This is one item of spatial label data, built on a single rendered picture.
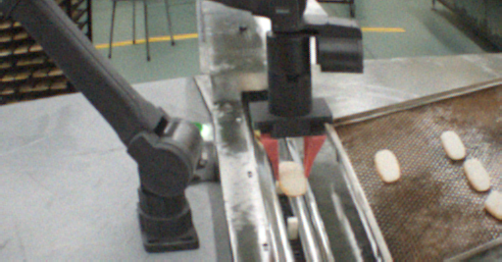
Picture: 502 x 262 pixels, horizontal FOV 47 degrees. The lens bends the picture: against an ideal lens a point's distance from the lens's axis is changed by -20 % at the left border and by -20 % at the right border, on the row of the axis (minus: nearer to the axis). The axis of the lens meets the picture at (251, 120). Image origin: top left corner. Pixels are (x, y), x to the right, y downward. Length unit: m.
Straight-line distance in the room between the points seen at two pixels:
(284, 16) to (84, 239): 0.47
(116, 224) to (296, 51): 0.41
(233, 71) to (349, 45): 0.56
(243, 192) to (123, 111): 0.24
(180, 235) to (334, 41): 0.36
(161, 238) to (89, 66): 0.28
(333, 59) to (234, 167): 0.34
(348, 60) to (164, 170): 0.28
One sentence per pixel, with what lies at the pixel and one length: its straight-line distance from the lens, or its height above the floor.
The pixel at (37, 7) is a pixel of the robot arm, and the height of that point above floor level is 1.19.
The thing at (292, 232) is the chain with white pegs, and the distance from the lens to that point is 0.98.
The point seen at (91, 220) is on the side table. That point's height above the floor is 0.82.
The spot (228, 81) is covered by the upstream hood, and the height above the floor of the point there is 0.90.
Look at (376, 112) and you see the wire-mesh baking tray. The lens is 1.22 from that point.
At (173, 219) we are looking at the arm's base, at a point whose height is 0.87.
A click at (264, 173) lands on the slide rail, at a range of 1.14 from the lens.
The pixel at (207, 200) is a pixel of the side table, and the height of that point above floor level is 0.82.
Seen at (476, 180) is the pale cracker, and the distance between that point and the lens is 0.96.
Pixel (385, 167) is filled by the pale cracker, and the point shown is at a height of 0.91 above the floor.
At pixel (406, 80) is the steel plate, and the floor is 0.82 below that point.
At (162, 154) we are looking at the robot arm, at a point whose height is 0.98.
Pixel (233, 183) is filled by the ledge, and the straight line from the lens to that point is 1.09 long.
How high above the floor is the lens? 1.37
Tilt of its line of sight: 23 degrees down
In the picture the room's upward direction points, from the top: 2 degrees counter-clockwise
